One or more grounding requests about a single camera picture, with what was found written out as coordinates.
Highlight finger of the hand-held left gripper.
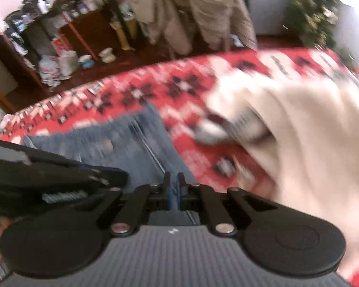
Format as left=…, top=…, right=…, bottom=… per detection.
left=27, top=152, right=101, bottom=172
left=78, top=169, right=129, bottom=188

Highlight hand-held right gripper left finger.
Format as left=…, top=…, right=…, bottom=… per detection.
left=78, top=172, right=172, bottom=237

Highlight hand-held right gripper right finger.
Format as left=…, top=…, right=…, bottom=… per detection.
left=177, top=172, right=279, bottom=236

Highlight blue denim jeans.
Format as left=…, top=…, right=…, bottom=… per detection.
left=24, top=103, right=198, bottom=225

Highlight white striped sweater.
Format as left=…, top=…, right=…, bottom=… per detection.
left=209, top=81, right=359, bottom=276

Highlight white plastic bag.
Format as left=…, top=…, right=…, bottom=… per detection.
left=37, top=49, right=80, bottom=87

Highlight blue pet bowl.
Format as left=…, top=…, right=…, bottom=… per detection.
left=78, top=54, right=95, bottom=69

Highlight red patterned blanket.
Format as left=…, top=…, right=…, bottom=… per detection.
left=0, top=48, right=359, bottom=284

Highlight red carton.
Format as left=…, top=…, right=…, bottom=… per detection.
left=51, top=34, right=72, bottom=56

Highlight white pet bowl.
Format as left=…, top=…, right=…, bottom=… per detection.
left=98, top=48, right=117, bottom=63

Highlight yellow paper bag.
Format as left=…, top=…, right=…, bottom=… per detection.
left=112, top=18, right=138, bottom=51

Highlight cluttered shelf rack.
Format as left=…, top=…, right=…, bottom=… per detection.
left=0, top=0, right=114, bottom=84

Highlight beige jacket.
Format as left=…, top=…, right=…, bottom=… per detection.
left=129, top=0, right=258, bottom=57

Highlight grey refrigerator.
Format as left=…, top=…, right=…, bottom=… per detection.
left=245, top=0, right=291, bottom=35

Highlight small Christmas tree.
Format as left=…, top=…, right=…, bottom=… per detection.
left=283, top=0, right=356, bottom=66

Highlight red broom handle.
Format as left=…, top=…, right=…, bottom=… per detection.
left=64, top=15, right=98, bottom=62

